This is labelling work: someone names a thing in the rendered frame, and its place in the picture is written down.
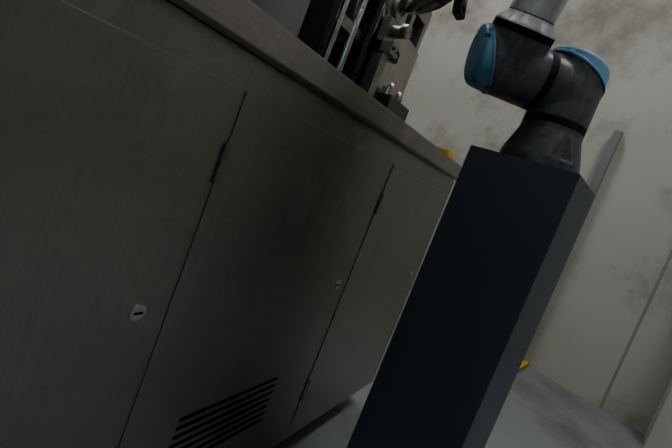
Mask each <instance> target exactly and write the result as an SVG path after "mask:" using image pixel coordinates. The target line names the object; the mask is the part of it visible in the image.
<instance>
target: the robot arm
mask: <svg viewBox="0 0 672 448"><path fill-rule="evenodd" d="M451 1H452V0H413V1H412V2H411V3H410V4H409V5H408V6H407V8H406V9H405V10H406V12H412V11H414V10H415V14H414V15H417V14H424V13H427V12H428V13H429V12H432V11H435V10H438V9H440V8H442V7H444V6H445V5H447V4H448V3H450V2H451ZM467 2H468V0H454V3H453V8H452V14H453V16H454V17H455V19H456V20H464V19H465V13H466V8H467ZM567 2H568V0H513V1H512V3H511V5H510V7H509V8H508V9H507V10H506V11H503V12H501V13H499V14H497V15H496V17H495V18H494V20H493V22H492V23H484V24H482V25H481V27H480V28H479V29H478V32H477V34H476V35H475V37H474V39H473V41H472V44H471V46H470V49H469V52H468V55H467V59H466V63H465V68H464V79H465V82H466V83H467V84H468V85H469V86H470V87H472V88H474V89H477V90H479V91H481V93H483V94H488V95H490V96H493V97H495V98H498V99H500V100H503V101H505V102H508V103H510V104H512V105H515V106H517V107H520V108H522V109H525V110H526V112H525V114H524V117H523V119H522V122H521V124H520V126H519V127H518V128H517V129H516V131H515V132H514V133H513V134H512V135H511V136H510V138H509V139H508V140H507V141H506V142H505V144H504V145H503V146H502V147H501V149H500V151H499V152H500V153H503V154H507V155H511V156H515V157H518V158H522V159H526V160H529V161H533V162H537V163H540V164H544V165H548V166H551V167H555V168H559V169H563V170H566V171H570V172H574V173H577V174H580V163H581V146H582V141H583V139H584V137H585V134H586V132H587V130H588V127H589V125H590V123H591V121H592V118H593V116H594V114H595V111H596V109H597V107H598V104H599V102H600V100H601V98H602V97H603V95H604V94H605V91H606V85H607V82H608V80H609V77H610V72H609V67H608V65H607V63H606V62H605V61H604V60H603V59H602V58H601V57H599V56H598V55H596V54H595V53H593V52H591V51H589V50H586V49H583V48H578V49H577V48H575V47H574V46H559V47H556V48H554V49H553V50H551V49H550V48H551V46H552V45H553V43H554V41H555V40H556V37H555V34H554V30H553V28H554V24H555V23H556V21H557V19H558V17H559V16H560V14H561V12H562V11H563V9H564V7H565V5H566V4H567Z"/></svg>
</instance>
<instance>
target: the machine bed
mask: <svg viewBox="0 0 672 448"><path fill-rule="evenodd" d="M167 1H169V2H171V3H172V4H174V5H175V6H177V7H179V8H180V9H182V10H183V11H185V12H187V13H188V14H190V15H191V16H193V17H195V18H196V19H198V20H200V21H201V22H203V23H204V24H206V25H208V26H209V27H211V28H212V29H214V30H216V31H217V32H219V33H220V34H222V35H224V36H225V37H227V38H228V39H230V40H232V41H233V42H235V43H236V44H238V45H240V46H241V47H243V48H244V49H246V50H248V51H249V52H251V53H252V54H254V55H256V56H257V57H259V58H260V59H262V60H264V61H265V62H267V63H268V64H270V65H272V66H273V67H275V68H276V69H278V70H280V71H281V72H283V73H284V74H286V75H288V76H289V77H291V78H292V79H294V80H296V81H297V82H299V83H301V84H302V85H304V86H305V87H307V88H309V89H310V90H312V91H313V92H315V93H317V94H318V95H320V96H321V97H323V98H325V99H326V100H328V101H329V102H331V103H333V104H334V105H336V106H337V107H339V108H341V109H342V110H344V111H345V112H347V113H349V114H350V115H352V116H353V117H355V118H357V119H358V120H360V121H361V122H363V123H365V124H366V125H368V126H369V127H371V128H373V129H374V130H376V131H377V132H379V133H381V134H382V135H384V136H385V137H387V138H389V139H390V140H392V141H393V142H395V143H397V144H398V145H400V146H402V147H403V148H405V149H406V150H408V151H410V152H411V153H413V154H414V155H416V156H418V157H419V158H421V159H422V160H424V161H426V162H427V163H429V164H430V165H432V166H434V167H435V168H437V169H438V170H440V171H442V172H443V173H445V174H446V175H448V176H450V177H451V178H453V179H454V180H457V178H458V175H459V173H460V171H461V168H462V166H460V165H459V164H458V163H456V162H455V161H454V160H453V159H451V158H450V157H449V156H447V155H446V154H445V153H444V152H442V151H441V150H440V149H439V148H437V147H436V146H435V145H433V144H432V143H431V142H430V141H428V140H427V139H426V138H425V137H423V136H422V135H421V134H419V133H418V132H417V131H416V130H414V129H413V128H412V127H411V126H409V125H408V124H407V123H405V122H404V121H403V120H402V119H400V118H399V117H398V116H397V115H395V114H394V113H393V112H391V111H390V110H389V109H388V108H386V107H385V106H384V105H382V104H381V103H380V102H379V101H377V100H376V99H375V98H374V97H372V96H371V95H370V94H368V93H367V92H366V91H365V90H363V89H362V88H361V87H360V86H358V85H357V84H356V83H354V82H353V81H352V80H351V79H349V78H348V77H347V76H346V75H344V74H343V73H342V72H340V71H339V70H338V69H337V68H335V67H334V66H333V65H331V64H330V63H329V62H328V61H326V60H325V59H324V58H323V57H321V56H320V55H319V54H317V53H316V52H315V51H314V50H312V49H311V48H310V47H309V46H307V45H306V44H305V43H303V42H302V41H301V40H300V39H298V38H297V37H296V36H295V35H293V34H292V33H291V32H289V31H288V30H287V29H286V28H284V27H283V26H282V25H281V24H279V23H278V22H277V21H275V20H274V19H273V18H272V17H270V16H269V15H268V14H266V13H265V12H264V11H263V10H261V9H260V8H259V7H258V6H256V5H255V4H254V3H252V2H251V1H250V0H167Z"/></svg>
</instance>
